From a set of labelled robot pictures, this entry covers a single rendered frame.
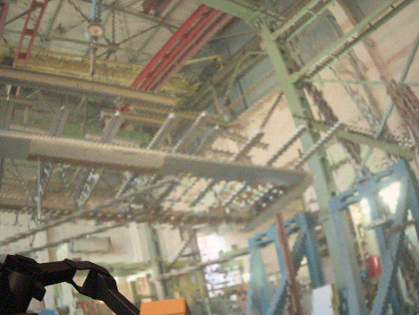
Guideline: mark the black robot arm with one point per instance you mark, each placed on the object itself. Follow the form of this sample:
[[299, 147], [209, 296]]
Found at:
[[28, 279]]

